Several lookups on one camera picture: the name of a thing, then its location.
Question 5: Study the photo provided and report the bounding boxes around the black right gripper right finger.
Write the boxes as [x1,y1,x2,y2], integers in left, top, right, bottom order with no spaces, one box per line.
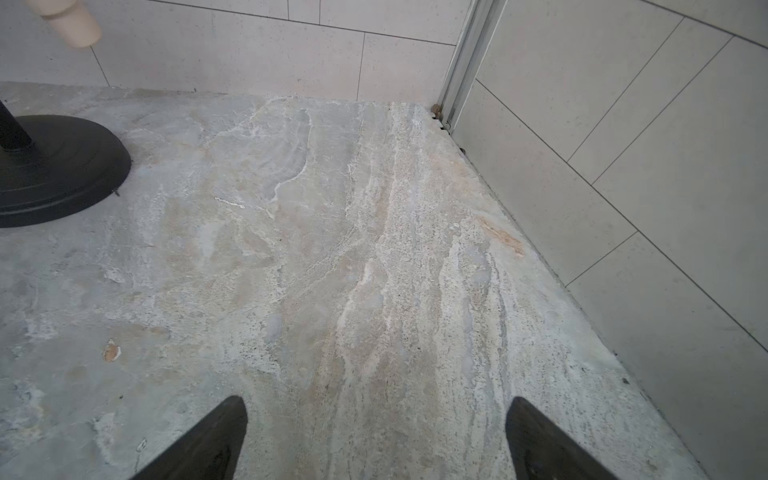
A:
[505,396,617,480]

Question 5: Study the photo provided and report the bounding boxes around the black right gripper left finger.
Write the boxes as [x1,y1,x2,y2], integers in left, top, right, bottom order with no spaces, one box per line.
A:
[133,396,248,480]

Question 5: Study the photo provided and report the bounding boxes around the beige microphone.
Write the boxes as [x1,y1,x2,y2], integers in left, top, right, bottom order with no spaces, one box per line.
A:
[25,0,102,48]

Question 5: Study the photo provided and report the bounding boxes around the aluminium corner post right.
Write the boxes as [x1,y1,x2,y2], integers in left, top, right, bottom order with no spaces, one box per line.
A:
[436,0,506,134]

